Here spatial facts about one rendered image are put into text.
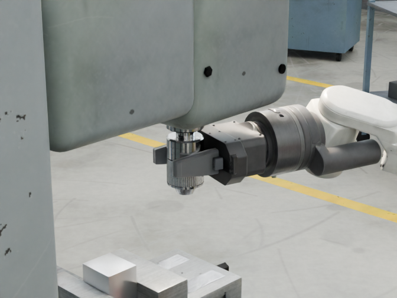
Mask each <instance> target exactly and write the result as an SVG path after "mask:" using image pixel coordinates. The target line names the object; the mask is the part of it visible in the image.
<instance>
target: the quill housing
mask: <svg viewBox="0 0 397 298"><path fill-rule="evenodd" d="M288 20H289V0H194V101H193V105H192V107H191V109H190V110H189V112H188V113H187V114H185V115H183V116H181V117H179V118H175V119H172V120H169V121H165V122H162V123H160V124H164V125H168V126H171V127H174V128H178V129H195V128H198V127H202V126H205V125H208V124H211V123H214V122H217V121H221V120H223V119H226V118H230V117H232V116H235V115H239V114H242V113H245V112H248V111H251V110H254V109H258V108H261V107H263V106H267V105H270V104H272V103H274V102H276V101H277V100H278V99H279V98H281V96H282V95H283V93H284V91H285V87H286V84H287V54H288Z"/></svg>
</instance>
